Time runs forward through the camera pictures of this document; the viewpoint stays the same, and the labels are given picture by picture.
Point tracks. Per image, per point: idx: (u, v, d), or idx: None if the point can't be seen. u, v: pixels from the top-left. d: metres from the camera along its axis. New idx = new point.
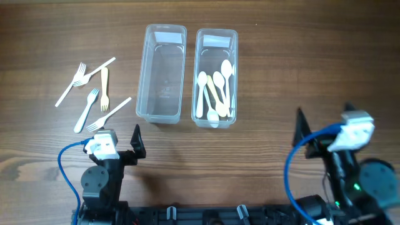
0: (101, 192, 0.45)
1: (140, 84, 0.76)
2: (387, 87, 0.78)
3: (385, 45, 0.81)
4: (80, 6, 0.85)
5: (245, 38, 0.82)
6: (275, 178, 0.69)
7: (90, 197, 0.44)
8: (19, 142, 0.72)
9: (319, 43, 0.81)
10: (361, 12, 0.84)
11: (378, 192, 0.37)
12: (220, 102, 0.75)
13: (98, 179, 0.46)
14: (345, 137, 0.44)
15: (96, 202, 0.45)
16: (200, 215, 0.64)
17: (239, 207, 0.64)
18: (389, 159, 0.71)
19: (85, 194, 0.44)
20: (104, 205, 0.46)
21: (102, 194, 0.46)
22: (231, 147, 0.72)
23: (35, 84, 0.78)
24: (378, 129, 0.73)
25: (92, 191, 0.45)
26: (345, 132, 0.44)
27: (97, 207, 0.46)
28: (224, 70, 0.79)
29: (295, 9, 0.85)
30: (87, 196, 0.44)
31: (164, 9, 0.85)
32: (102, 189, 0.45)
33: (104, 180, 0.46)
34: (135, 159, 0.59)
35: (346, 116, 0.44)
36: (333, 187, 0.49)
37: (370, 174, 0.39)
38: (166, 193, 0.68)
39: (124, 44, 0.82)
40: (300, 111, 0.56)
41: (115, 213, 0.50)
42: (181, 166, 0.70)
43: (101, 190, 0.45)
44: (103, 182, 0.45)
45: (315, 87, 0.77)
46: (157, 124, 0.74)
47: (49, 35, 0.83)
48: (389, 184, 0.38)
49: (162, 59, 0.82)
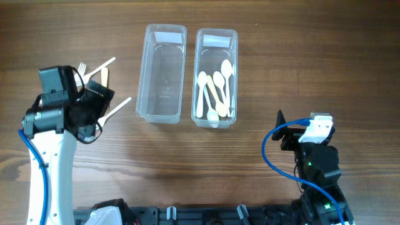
0: (60, 74, 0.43)
1: (140, 84, 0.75)
2: (387, 87, 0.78)
3: (385, 45, 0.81)
4: (80, 5, 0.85)
5: (245, 38, 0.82)
6: (275, 178, 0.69)
7: (47, 76, 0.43)
8: (19, 142, 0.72)
9: (319, 43, 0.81)
10: (361, 12, 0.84)
11: (327, 167, 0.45)
12: (220, 102, 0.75)
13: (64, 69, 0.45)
14: (310, 128, 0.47)
15: (52, 75, 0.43)
16: (199, 215, 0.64)
17: (239, 207, 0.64)
18: (389, 159, 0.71)
19: (42, 70, 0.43)
20: (60, 97, 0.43)
21: (64, 81, 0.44)
22: (231, 147, 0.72)
23: (35, 84, 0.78)
24: (378, 129, 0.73)
25: (50, 75, 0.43)
26: (310, 124, 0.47)
27: (54, 92, 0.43)
28: (224, 70, 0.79)
29: (295, 9, 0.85)
30: (45, 79, 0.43)
31: (164, 9, 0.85)
32: (62, 72, 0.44)
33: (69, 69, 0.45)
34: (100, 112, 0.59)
35: (312, 114, 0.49)
36: (299, 172, 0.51)
37: (320, 154, 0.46)
38: (165, 193, 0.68)
39: (125, 44, 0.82)
40: (280, 110, 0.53)
41: (72, 111, 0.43)
42: (180, 166, 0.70)
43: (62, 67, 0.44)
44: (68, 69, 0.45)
45: (315, 87, 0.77)
46: (157, 124, 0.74)
47: (49, 35, 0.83)
48: (333, 161, 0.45)
49: (162, 59, 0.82)
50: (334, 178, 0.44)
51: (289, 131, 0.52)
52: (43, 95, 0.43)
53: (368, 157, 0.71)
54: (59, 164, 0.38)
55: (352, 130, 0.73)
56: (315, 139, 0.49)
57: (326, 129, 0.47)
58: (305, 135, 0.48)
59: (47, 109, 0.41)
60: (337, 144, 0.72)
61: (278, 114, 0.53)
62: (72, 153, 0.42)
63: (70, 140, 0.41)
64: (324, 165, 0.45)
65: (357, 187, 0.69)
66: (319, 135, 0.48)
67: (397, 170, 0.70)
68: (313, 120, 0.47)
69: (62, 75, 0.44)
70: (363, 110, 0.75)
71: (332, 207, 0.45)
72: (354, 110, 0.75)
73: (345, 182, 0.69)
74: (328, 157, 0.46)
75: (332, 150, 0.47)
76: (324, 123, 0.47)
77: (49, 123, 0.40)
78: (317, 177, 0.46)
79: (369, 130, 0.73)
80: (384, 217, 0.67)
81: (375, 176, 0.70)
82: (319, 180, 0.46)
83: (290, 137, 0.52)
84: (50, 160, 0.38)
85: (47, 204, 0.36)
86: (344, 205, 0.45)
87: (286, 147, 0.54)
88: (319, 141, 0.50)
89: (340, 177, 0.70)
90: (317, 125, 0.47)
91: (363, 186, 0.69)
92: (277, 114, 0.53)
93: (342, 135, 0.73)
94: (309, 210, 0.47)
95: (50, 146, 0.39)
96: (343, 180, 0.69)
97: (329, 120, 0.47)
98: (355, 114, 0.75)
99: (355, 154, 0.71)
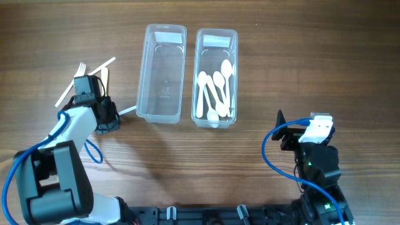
0: (90, 81, 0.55)
1: (140, 84, 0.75)
2: (386, 87, 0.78)
3: (385, 45, 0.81)
4: (80, 5, 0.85)
5: (245, 37, 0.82)
6: (275, 178, 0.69)
7: (79, 81, 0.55)
8: (19, 142, 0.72)
9: (319, 43, 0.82)
10: (361, 12, 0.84)
11: (327, 166, 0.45)
12: (220, 102, 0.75)
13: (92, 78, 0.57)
14: (310, 128, 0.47)
15: (84, 81, 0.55)
16: (199, 215, 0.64)
17: (239, 207, 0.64)
18: (389, 159, 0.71)
19: (76, 78, 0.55)
20: (89, 97, 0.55)
21: (92, 87, 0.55)
22: (230, 147, 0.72)
23: (35, 84, 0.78)
24: (378, 129, 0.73)
25: (84, 81, 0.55)
26: (310, 124, 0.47)
27: (84, 94, 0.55)
28: (224, 70, 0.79)
29: (295, 9, 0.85)
30: (77, 84, 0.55)
31: (164, 9, 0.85)
32: (90, 79, 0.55)
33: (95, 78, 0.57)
34: (115, 120, 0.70)
35: (312, 114, 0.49)
36: (299, 172, 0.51)
37: (320, 154, 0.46)
38: (165, 193, 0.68)
39: (124, 44, 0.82)
40: (280, 110, 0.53)
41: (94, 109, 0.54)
42: (180, 166, 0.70)
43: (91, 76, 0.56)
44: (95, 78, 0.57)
45: (315, 87, 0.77)
46: (157, 124, 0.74)
47: (49, 35, 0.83)
48: (332, 160, 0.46)
49: (162, 59, 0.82)
50: (334, 178, 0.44)
51: (289, 131, 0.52)
52: (75, 96, 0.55)
53: (368, 157, 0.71)
54: (79, 119, 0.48)
55: (352, 130, 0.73)
56: (315, 139, 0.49)
57: (326, 129, 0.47)
58: (305, 135, 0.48)
59: (79, 104, 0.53)
60: (337, 144, 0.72)
61: (277, 114, 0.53)
62: (89, 126, 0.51)
63: (90, 117, 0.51)
64: (324, 164, 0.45)
65: (357, 187, 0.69)
66: (319, 135, 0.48)
67: (397, 170, 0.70)
68: (313, 120, 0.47)
69: (91, 82, 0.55)
70: (363, 110, 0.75)
71: (332, 207, 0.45)
72: (354, 110, 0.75)
73: (345, 182, 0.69)
74: (328, 156, 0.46)
75: (332, 150, 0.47)
76: (324, 122, 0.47)
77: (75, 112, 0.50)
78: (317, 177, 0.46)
79: (369, 129, 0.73)
80: (384, 217, 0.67)
81: (375, 176, 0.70)
82: (319, 179, 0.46)
83: (290, 138, 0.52)
84: (74, 115, 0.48)
85: (59, 133, 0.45)
86: (344, 205, 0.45)
87: (286, 147, 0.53)
88: (319, 141, 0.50)
89: (340, 177, 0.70)
90: (317, 125, 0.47)
91: (363, 186, 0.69)
92: (277, 114, 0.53)
93: (342, 135, 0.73)
94: (309, 210, 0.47)
95: (78, 110, 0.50)
96: (343, 180, 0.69)
97: (329, 119, 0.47)
98: (355, 114, 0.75)
99: (355, 154, 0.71)
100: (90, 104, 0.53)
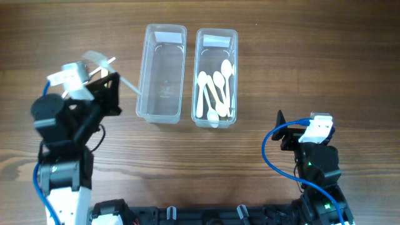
0: (58, 126, 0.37)
1: (140, 84, 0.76)
2: (387, 87, 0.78)
3: (385, 45, 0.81)
4: (80, 5, 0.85)
5: (245, 37, 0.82)
6: (274, 178, 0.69)
7: (44, 129, 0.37)
8: (19, 142, 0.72)
9: (319, 43, 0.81)
10: (361, 12, 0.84)
11: (327, 167, 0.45)
12: (220, 102, 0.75)
13: (52, 105, 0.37)
14: (310, 128, 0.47)
15: (51, 129, 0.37)
16: (199, 215, 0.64)
17: (239, 207, 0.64)
18: (389, 159, 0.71)
19: (37, 119, 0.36)
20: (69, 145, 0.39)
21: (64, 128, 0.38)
22: (231, 147, 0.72)
23: (35, 85, 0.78)
24: (378, 129, 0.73)
25: (54, 101, 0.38)
26: (310, 124, 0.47)
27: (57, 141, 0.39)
28: (224, 70, 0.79)
29: (295, 9, 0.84)
30: (41, 112, 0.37)
31: (164, 9, 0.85)
32: (59, 123, 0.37)
33: (58, 107, 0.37)
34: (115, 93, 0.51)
35: (312, 113, 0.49)
36: (299, 172, 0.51)
37: (320, 154, 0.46)
38: (165, 193, 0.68)
39: (124, 44, 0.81)
40: (280, 110, 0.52)
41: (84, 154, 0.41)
42: (180, 166, 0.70)
43: (56, 115, 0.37)
44: (57, 109, 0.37)
45: (315, 87, 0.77)
46: (157, 124, 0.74)
47: (49, 35, 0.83)
48: (333, 161, 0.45)
49: (162, 59, 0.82)
50: (333, 178, 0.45)
51: (289, 131, 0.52)
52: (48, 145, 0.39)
53: (369, 157, 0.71)
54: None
55: (352, 130, 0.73)
56: (315, 139, 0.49)
57: (326, 129, 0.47)
58: (306, 135, 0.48)
59: (60, 163, 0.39)
60: (337, 144, 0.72)
61: (277, 114, 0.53)
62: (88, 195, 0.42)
63: (85, 195, 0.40)
64: (324, 164, 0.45)
65: (357, 187, 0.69)
66: (318, 135, 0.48)
67: (397, 169, 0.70)
68: (313, 120, 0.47)
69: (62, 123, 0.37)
70: (363, 110, 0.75)
71: (332, 207, 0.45)
72: (354, 110, 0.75)
73: (345, 182, 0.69)
74: (329, 157, 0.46)
75: (332, 150, 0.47)
76: (324, 122, 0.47)
77: (63, 178, 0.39)
78: (317, 177, 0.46)
79: (369, 129, 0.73)
80: (384, 217, 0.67)
81: (375, 175, 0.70)
82: (318, 179, 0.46)
83: (290, 138, 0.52)
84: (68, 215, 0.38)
85: None
86: (344, 205, 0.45)
87: (286, 147, 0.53)
88: (319, 142, 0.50)
89: (341, 177, 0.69)
90: (318, 125, 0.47)
91: (363, 186, 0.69)
92: (277, 114, 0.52)
93: (342, 135, 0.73)
94: (309, 210, 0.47)
95: (69, 205, 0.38)
96: (344, 180, 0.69)
97: (329, 119, 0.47)
98: (355, 114, 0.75)
99: (355, 154, 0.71)
100: (79, 159, 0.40)
